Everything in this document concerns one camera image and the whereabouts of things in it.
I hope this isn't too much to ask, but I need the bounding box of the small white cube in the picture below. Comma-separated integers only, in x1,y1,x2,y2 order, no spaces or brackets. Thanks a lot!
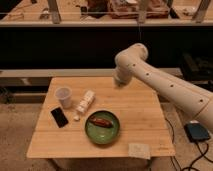
73,115,80,121

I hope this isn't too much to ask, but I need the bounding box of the wooden table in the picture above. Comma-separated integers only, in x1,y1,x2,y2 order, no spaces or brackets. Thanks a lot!
27,77,175,158

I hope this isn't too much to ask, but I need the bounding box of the black foot pedal box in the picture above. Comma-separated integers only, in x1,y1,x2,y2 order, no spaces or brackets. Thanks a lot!
184,123,210,142

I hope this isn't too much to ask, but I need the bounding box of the black smartphone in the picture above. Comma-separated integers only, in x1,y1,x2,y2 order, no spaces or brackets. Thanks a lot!
51,107,68,128

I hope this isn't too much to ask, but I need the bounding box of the clear plastic cup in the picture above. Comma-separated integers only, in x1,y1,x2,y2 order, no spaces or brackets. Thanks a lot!
54,87,72,109

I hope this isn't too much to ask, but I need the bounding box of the black floor cable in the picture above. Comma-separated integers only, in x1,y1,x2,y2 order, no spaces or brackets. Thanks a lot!
165,117,213,171

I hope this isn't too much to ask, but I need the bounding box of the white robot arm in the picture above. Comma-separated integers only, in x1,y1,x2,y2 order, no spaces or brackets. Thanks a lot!
114,43,213,133

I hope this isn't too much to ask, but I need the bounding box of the white block stack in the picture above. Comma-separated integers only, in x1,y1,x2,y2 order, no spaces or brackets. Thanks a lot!
76,90,95,114

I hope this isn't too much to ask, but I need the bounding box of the green bowl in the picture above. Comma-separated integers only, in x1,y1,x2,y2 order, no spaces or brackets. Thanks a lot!
84,110,120,145

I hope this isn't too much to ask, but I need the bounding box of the brown sausage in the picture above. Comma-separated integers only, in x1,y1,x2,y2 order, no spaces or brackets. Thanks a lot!
89,117,113,128

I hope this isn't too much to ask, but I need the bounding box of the beige sponge cloth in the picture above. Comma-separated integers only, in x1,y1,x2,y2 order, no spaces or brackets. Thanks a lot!
128,143,151,159

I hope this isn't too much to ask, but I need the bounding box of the wooden workbench shelf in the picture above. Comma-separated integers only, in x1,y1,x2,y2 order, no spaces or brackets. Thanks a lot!
0,0,213,27

